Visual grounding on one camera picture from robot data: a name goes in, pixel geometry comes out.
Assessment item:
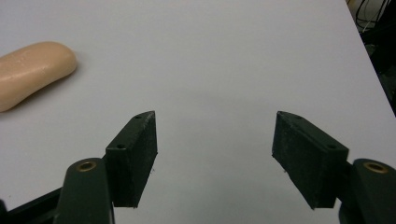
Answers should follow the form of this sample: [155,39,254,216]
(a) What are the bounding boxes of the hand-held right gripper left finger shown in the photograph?
[53,110,159,224]

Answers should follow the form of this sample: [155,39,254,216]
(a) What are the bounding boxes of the black cables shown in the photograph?
[354,0,392,29]

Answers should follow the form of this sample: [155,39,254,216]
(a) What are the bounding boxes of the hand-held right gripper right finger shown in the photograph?
[271,110,396,224]

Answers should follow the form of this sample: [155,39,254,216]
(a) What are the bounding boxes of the beige soap bar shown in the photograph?
[0,41,78,113]

